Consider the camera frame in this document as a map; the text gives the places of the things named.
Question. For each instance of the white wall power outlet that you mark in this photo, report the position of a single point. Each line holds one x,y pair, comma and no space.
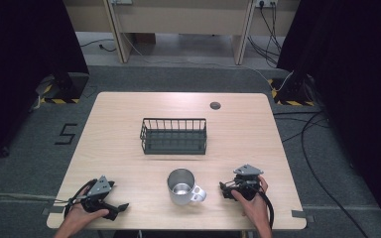
266,3

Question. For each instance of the grey floor tape strip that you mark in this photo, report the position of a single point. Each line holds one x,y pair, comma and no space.
16,197

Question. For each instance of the white power strip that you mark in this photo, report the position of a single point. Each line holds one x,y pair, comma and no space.
121,1

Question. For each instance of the beige wooden desk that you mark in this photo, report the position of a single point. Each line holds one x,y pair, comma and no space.
185,20

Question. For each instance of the black curtain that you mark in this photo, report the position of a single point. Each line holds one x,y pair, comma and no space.
357,82
16,66

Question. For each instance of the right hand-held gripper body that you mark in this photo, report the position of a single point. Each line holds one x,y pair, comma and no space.
247,180

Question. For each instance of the stand base with hazard tape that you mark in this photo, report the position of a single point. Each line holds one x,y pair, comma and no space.
292,94
63,91

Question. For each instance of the person's right hand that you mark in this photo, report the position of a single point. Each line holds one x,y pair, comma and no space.
253,208

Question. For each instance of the silver metal mug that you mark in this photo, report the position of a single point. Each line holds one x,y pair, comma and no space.
182,188

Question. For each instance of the grey tape piece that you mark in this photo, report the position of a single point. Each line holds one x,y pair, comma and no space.
302,214
53,209

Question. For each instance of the person's left hand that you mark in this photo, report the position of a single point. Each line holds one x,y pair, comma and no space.
81,215

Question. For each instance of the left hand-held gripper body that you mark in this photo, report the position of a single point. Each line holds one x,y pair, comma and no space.
99,189

